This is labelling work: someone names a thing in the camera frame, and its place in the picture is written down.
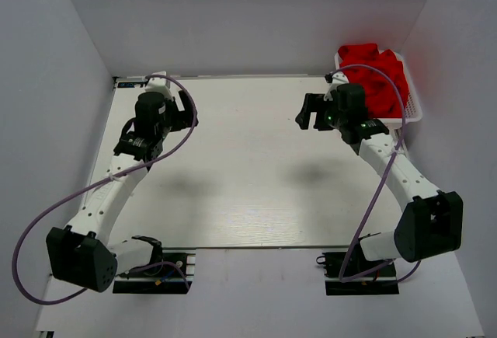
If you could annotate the white plastic basket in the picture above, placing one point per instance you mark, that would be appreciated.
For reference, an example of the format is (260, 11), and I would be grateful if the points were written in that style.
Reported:
(413, 109)

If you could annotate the pile of red shirts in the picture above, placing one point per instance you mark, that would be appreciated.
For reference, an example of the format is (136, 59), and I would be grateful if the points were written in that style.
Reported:
(381, 99)

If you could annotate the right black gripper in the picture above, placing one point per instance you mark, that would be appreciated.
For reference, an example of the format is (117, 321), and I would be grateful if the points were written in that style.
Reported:
(312, 102)

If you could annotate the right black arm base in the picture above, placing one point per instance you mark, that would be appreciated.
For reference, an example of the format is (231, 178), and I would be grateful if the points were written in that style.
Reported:
(379, 282)

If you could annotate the blue label sticker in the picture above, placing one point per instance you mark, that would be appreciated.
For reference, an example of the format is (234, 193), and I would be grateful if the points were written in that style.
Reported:
(130, 84)

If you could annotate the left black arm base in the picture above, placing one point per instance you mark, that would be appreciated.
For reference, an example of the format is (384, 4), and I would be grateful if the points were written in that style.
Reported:
(163, 279)

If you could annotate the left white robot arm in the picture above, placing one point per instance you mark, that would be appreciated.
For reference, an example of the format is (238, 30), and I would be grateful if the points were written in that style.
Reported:
(80, 253)

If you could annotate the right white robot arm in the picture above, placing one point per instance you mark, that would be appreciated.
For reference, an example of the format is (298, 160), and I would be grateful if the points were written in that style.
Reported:
(431, 220)

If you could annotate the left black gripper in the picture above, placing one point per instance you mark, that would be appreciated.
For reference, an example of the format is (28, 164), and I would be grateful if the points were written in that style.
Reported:
(185, 119)

